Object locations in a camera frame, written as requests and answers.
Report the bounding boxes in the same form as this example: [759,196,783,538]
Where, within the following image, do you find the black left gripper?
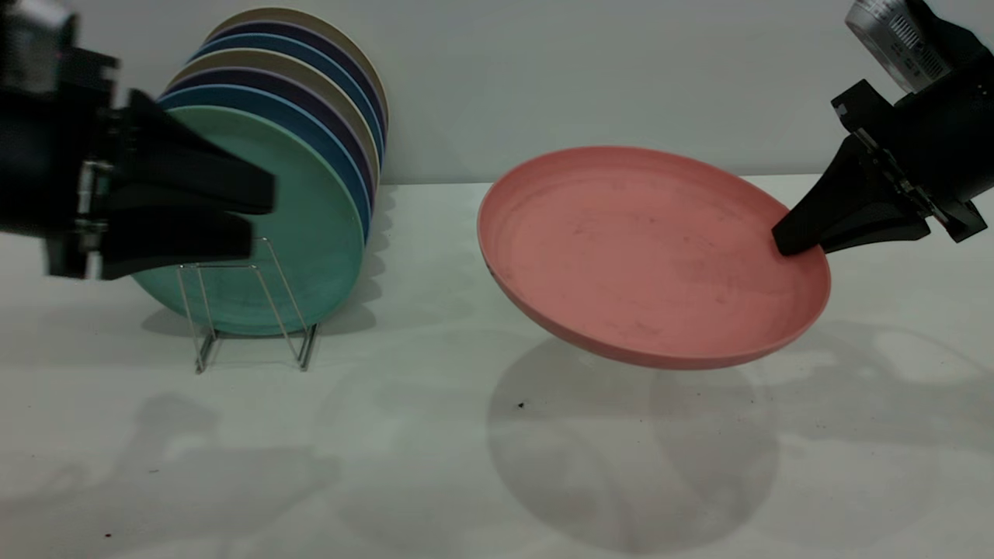
[0,48,276,280]

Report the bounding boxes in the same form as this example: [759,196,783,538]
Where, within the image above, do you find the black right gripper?
[772,23,994,257]

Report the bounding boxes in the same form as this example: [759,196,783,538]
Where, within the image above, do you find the pink plastic plate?
[477,146,832,370]

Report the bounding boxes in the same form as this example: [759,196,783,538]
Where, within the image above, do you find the blue plastic plate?
[189,34,385,165]
[159,85,374,243]

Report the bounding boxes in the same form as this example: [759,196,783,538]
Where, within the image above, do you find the green plastic plate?
[130,106,366,337]

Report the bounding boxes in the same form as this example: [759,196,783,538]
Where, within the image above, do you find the dark purple plastic plate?
[165,68,377,212]
[206,21,388,142]

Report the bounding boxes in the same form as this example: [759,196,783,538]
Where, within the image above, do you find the beige plastic plate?
[167,50,381,192]
[208,8,390,130]

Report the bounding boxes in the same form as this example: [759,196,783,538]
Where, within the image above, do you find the metal wire plate rack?
[178,238,319,375]

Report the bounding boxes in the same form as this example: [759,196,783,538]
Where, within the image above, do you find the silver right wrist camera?
[845,0,958,95]

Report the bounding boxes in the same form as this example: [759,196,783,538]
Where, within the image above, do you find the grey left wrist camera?
[0,0,78,92]

